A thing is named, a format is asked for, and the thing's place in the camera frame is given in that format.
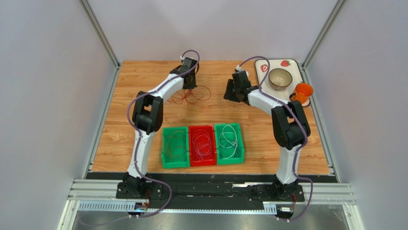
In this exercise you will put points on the aluminium rail front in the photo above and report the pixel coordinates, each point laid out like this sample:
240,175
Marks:
93,195

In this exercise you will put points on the orange mug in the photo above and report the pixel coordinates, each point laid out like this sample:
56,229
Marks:
302,93

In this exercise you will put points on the right green plastic bin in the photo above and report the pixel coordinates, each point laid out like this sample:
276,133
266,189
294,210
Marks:
229,144

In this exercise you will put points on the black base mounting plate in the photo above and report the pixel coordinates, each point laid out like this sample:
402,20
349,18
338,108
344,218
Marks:
205,191

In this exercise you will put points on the aluminium frame post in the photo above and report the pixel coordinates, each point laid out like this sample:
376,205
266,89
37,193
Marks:
99,32
335,12

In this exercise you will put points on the red plastic bin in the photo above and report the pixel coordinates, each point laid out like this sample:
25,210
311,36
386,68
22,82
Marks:
202,146

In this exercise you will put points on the left green plastic bin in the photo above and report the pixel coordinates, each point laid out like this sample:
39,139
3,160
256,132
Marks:
175,147

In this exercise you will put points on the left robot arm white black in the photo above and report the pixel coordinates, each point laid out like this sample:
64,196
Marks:
147,119

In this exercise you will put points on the strawberry pattern white tray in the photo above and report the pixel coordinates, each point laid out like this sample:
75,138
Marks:
289,65

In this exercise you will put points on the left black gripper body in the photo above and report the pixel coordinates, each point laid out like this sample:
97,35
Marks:
192,84

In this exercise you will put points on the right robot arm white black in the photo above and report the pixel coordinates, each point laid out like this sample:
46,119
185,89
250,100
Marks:
290,128

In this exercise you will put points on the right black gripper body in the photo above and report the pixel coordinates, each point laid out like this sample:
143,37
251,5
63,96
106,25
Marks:
231,90

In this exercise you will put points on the grey ceramic bowl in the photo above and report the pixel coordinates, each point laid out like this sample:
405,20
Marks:
280,79

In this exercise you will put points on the left aluminium frame post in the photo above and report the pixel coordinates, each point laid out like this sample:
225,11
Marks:
99,32

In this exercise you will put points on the green plastic bin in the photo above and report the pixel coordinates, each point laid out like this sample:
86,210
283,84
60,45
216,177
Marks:
175,147
229,144

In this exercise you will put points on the right aluminium frame post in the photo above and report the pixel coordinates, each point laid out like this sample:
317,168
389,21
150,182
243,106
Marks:
335,12

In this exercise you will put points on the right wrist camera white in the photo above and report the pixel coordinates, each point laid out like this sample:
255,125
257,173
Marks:
239,68

